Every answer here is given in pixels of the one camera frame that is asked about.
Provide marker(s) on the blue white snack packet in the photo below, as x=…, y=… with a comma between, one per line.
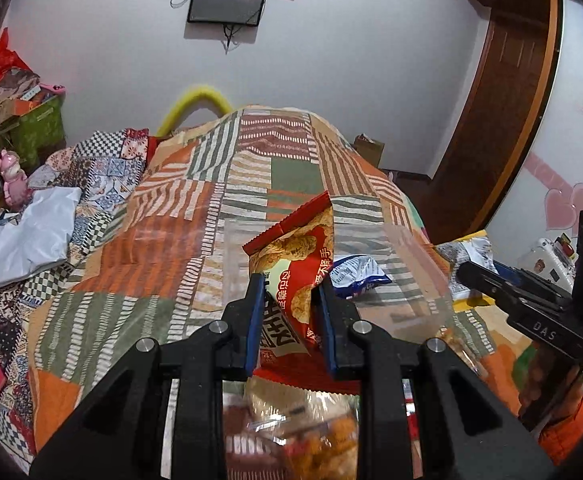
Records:
x=359, y=275

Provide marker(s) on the checkered patchwork quilt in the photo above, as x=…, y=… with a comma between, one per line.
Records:
x=106, y=170

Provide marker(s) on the yellow foam tube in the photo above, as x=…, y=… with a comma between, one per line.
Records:
x=196, y=94

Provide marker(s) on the white appliance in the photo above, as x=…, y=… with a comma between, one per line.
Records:
x=546, y=265

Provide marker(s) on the small black wall monitor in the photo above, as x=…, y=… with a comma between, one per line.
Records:
x=226, y=2

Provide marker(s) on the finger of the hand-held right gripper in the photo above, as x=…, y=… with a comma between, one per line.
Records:
x=486, y=285
x=511, y=272

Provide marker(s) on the clear bag of orange snacks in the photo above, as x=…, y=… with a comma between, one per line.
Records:
x=291, y=435

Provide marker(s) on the orange striped patchwork blanket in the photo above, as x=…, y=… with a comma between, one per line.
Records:
x=291, y=175

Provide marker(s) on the white cloth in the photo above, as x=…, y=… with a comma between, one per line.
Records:
x=26, y=240

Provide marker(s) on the cardboard box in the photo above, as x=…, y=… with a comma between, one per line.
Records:
x=370, y=151

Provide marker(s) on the red plastic bag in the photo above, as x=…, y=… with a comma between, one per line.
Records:
x=8, y=60

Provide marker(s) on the white wardrobe sliding door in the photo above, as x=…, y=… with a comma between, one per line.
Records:
x=576, y=125

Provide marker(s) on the pile of paper bags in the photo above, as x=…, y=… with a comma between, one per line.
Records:
x=11, y=95

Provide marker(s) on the pink heart stickers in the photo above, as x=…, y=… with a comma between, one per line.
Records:
x=571, y=205

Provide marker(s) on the red snack packet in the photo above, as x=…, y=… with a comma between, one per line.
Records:
x=296, y=270

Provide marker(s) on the pink rabbit toy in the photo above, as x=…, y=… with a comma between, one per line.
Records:
x=13, y=180

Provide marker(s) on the brown wooden door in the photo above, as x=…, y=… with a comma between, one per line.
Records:
x=501, y=125

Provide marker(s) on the white yellow snack packet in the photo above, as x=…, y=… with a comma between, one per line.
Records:
x=464, y=255

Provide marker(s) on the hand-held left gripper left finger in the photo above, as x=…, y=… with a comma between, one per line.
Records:
x=255, y=320

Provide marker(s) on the green storage box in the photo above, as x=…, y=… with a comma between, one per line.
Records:
x=41, y=130

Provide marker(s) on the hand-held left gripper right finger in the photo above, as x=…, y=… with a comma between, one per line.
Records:
x=327, y=330

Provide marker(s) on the clear plastic container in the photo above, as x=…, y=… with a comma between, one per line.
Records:
x=411, y=280

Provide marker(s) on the person's right hand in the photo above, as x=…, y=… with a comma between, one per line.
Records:
x=534, y=385

